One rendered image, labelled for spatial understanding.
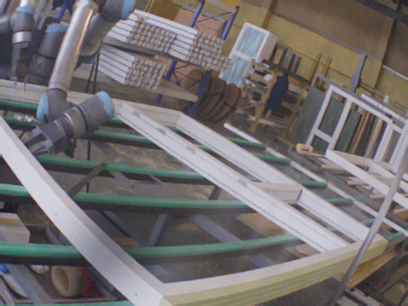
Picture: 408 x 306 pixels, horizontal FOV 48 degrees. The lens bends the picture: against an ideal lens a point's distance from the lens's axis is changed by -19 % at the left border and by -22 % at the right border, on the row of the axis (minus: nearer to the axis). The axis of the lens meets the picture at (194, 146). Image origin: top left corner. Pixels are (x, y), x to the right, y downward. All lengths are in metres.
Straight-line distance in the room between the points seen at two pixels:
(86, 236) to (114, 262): 0.11
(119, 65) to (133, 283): 5.87
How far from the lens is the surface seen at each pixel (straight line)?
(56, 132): 1.54
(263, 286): 1.24
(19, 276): 1.07
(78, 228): 1.18
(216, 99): 8.64
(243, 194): 2.13
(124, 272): 1.07
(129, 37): 6.65
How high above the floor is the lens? 1.42
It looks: 12 degrees down
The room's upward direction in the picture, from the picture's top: 23 degrees clockwise
